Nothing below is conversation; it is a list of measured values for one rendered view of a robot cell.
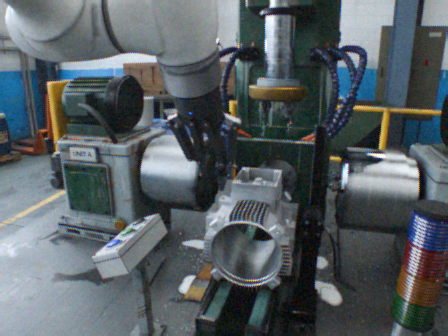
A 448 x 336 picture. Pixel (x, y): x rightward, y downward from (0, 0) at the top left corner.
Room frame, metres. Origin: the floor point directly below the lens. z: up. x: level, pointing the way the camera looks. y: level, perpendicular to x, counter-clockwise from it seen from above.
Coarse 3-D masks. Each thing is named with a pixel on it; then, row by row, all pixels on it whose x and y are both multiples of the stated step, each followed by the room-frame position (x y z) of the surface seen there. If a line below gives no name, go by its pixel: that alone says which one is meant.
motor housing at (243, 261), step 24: (240, 216) 0.64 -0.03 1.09; (264, 216) 0.65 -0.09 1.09; (288, 216) 0.70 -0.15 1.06; (216, 240) 0.67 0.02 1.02; (240, 240) 0.78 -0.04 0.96; (288, 240) 0.61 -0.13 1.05; (216, 264) 0.63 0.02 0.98; (240, 264) 0.68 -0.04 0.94; (264, 264) 0.68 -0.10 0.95; (288, 264) 0.59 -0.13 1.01; (240, 288) 0.62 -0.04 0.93
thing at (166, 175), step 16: (160, 144) 1.04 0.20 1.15; (176, 144) 1.03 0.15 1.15; (208, 144) 1.05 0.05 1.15; (144, 160) 1.02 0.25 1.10; (160, 160) 1.00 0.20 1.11; (176, 160) 0.98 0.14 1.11; (144, 176) 1.00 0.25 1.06; (160, 176) 0.98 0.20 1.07; (176, 176) 0.96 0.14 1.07; (192, 176) 0.95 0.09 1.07; (144, 192) 1.01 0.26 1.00; (160, 192) 0.98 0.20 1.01; (176, 192) 0.96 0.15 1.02; (192, 192) 0.94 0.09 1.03; (208, 192) 1.03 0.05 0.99; (176, 208) 1.01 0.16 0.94; (192, 208) 0.98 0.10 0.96; (208, 208) 1.04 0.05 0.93
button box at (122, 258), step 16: (144, 224) 0.63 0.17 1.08; (160, 224) 0.67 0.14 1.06; (128, 240) 0.56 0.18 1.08; (144, 240) 0.60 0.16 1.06; (96, 256) 0.54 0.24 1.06; (112, 256) 0.53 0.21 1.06; (128, 256) 0.54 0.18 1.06; (144, 256) 0.57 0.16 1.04; (112, 272) 0.53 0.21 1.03; (128, 272) 0.52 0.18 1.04
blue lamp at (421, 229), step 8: (416, 216) 0.40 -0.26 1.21; (424, 216) 0.43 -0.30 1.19; (416, 224) 0.39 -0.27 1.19; (424, 224) 0.38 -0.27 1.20; (432, 224) 0.38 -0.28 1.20; (440, 224) 0.37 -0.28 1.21; (408, 232) 0.41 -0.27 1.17; (416, 232) 0.39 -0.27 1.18; (424, 232) 0.38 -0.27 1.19; (432, 232) 0.38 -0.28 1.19; (440, 232) 0.37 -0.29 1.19; (416, 240) 0.39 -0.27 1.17; (424, 240) 0.38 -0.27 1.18; (432, 240) 0.37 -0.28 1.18; (440, 240) 0.37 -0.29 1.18; (424, 248) 0.38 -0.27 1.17; (432, 248) 0.37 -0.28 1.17; (440, 248) 0.37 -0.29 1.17
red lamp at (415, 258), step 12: (408, 240) 0.41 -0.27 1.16; (408, 252) 0.40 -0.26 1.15; (420, 252) 0.38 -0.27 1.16; (432, 252) 0.37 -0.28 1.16; (444, 252) 0.37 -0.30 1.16; (408, 264) 0.39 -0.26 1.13; (420, 264) 0.38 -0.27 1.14; (432, 264) 0.37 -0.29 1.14; (444, 264) 0.37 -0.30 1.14; (420, 276) 0.38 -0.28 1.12; (432, 276) 0.37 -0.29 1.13; (444, 276) 0.38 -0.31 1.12
